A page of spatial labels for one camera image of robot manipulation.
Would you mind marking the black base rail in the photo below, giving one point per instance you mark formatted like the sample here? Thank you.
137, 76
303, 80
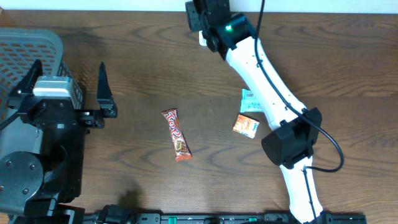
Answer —
117, 214

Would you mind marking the orange snack packet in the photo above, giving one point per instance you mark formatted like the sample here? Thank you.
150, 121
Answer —
246, 126

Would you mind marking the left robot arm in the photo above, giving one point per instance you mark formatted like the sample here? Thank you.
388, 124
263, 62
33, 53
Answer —
37, 185

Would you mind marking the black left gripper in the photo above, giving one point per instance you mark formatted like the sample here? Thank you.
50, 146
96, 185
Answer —
87, 122

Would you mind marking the red Top chocolate bar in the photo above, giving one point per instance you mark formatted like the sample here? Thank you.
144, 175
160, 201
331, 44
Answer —
182, 151

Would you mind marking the grey plastic basket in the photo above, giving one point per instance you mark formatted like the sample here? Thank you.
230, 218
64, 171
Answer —
19, 49

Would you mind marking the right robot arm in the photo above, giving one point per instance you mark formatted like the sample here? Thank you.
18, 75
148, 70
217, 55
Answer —
290, 143

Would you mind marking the mint green wipes pack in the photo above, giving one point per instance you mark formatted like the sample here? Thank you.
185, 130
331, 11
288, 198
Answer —
249, 103

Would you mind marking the white barcode scanner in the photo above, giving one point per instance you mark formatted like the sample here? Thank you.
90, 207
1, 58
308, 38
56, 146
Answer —
202, 40

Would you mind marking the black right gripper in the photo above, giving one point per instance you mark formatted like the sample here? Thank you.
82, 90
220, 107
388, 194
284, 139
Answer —
193, 14

